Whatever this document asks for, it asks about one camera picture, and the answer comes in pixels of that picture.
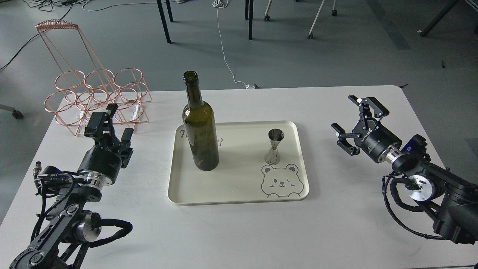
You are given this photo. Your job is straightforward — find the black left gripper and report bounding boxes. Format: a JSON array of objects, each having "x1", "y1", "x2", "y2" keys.
[{"x1": 77, "y1": 104, "x2": 134, "y2": 185}]

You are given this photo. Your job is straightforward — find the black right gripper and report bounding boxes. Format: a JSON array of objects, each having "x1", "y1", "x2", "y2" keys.
[{"x1": 331, "y1": 95, "x2": 402, "y2": 163}]

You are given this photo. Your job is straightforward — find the silver steel jigger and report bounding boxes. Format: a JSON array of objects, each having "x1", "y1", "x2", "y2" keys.
[{"x1": 264, "y1": 129, "x2": 285, "y2": 165}]

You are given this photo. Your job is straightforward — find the dark green wine bottle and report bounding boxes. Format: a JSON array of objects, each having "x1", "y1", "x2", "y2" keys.
[{"x1": 181, "y1": 71, "x2": 220, "y2": 171}]

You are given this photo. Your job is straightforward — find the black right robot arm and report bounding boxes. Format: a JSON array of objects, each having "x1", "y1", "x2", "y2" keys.
[{"x1": 331, "y1": 95, "x2": 478, "y2": 244}]

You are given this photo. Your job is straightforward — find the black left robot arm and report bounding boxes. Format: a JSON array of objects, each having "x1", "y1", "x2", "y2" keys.
[{"x1": 10, "y1": 103, "x2": 133, "y2": 269}]

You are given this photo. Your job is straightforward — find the chair caster far left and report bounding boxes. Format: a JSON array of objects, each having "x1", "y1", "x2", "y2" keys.
[{"x1": 0, "y1": 104, "x2": 24, "y2": 119}]

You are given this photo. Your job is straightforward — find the cream bear serving tray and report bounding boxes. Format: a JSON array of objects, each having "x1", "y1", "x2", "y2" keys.
[{"x1": 168, "y1": 120, "x2": 310, "y2": 205}]

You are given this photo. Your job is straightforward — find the black table legs left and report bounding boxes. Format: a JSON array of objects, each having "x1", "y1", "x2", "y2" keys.
[{"x1": 156, "y1": 0, "x2": 174, "y2": 44}]

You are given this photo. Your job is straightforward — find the black table legs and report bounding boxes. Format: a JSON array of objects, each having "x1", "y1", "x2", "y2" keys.
[
  {"x1": 245, "y1": 0, "x2": 254, "y2": 40},
  {"x1": 156, "y1": 0, "x2": 174, "y2": 44}
]

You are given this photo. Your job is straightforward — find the white chair legs with casters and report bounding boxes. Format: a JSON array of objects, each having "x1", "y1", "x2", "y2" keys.
[{"x1": 263, "y1": 0, "x2": 337, "y2": 39}]

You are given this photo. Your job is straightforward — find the black diagonal leg right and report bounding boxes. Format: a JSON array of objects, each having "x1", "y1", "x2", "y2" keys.
[{"x1": 419, "y1": 0, "x2": 459, "y2": 37}]

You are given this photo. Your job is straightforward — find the black table legs middle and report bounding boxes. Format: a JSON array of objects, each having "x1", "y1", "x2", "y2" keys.
[{"x1": 245, "y1": 0, "x2": 254, "y2": 40}]

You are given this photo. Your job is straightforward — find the copper wire wine rack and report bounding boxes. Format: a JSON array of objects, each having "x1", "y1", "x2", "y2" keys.
[{"x1": 35, "y1": 20, "x2": 153, "y2": 136}]

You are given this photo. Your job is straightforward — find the white floor cable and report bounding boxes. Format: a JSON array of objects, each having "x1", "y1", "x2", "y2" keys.
[{"x1": 212, "y1": 0, "x2": 255, "y2": 89}]

